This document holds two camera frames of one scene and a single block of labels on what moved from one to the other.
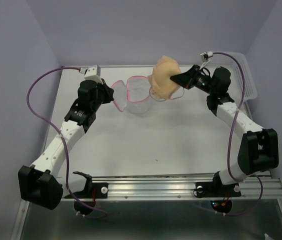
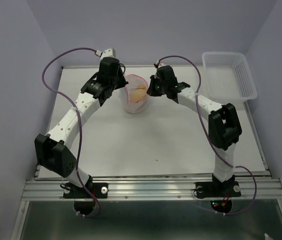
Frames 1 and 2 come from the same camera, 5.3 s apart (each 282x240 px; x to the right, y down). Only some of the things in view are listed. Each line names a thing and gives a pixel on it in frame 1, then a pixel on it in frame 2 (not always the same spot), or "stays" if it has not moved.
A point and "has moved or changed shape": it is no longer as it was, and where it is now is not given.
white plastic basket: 235,89 stays
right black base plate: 216,189 stays
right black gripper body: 202,83 to 156,88
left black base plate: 93,190 stays
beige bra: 162,86 has moved or changed shape
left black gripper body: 95,104 to 118,81
